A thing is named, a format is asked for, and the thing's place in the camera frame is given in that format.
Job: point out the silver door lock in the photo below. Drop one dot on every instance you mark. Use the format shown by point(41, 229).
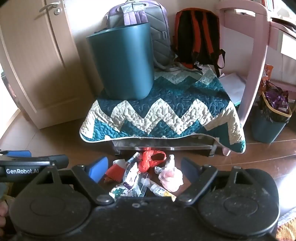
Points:
point(56, 11)

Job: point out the small teal bin yellow rim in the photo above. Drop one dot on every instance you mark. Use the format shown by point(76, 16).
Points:
point(266, 129)

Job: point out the green white patterned packet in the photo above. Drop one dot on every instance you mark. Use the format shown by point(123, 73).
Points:
point(116, 192)

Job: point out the small white yellow label bottle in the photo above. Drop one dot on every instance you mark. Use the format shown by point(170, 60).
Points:
point(160, 191)

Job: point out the clear blue print wrapper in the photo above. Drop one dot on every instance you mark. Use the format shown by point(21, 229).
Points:
point(133, 160)

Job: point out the beige wooden door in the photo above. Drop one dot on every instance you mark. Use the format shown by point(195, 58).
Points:
point(34, 58)

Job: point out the red black backpack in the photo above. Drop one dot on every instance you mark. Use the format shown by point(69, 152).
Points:
point(196, 34)

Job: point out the clear blister pack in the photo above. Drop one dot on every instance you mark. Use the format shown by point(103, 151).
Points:
point(142, 185)

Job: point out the orange snack packet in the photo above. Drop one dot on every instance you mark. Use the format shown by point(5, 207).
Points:
point(266, 76)

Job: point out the orange patterned rug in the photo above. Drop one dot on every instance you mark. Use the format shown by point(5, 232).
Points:
point(288, 229)

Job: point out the red paper packet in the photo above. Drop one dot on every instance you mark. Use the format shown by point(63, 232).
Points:
point(114, 172)

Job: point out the red plastic bag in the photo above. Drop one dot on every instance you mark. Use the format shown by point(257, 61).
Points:
point(145, 162)

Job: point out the row of books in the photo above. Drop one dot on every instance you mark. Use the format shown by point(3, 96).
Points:
point(268, 4)

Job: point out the purple grey backpack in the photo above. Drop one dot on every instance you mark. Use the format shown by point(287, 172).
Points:
point(159, 34)

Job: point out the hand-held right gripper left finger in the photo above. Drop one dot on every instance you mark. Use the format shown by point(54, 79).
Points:
point(100, 168)

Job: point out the pink plastic bag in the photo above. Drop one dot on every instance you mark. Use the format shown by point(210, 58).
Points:
point(171, 178)

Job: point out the large teal plastic bin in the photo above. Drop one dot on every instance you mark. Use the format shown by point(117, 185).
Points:
point(122, 64)

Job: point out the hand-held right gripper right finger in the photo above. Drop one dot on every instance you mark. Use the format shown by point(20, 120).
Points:
point(188, 166)

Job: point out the clear plastic wrap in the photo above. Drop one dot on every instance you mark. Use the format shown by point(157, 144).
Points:
point(168, 162)

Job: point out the pink desk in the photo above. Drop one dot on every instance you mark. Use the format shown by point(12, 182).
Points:
point(254, 58)

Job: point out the white paper scrap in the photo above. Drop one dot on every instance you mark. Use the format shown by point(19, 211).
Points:
point(119, 162)

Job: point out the person's left hand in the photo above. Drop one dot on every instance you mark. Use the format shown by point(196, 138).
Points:
point(2, 213)

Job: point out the white purple print packet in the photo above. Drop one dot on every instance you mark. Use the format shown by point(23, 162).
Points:
point(130, 178)

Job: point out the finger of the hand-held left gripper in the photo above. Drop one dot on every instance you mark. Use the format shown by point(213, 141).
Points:
point(61, 161)
point(19, 153)

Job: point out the teal white zigzag quilt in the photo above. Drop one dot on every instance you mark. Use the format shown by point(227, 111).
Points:
point(161, 111)

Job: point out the white storage box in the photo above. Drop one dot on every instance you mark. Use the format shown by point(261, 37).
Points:
point(233, 88)

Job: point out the black bin liner bag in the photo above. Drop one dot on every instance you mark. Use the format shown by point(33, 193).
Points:
point(266, 113)

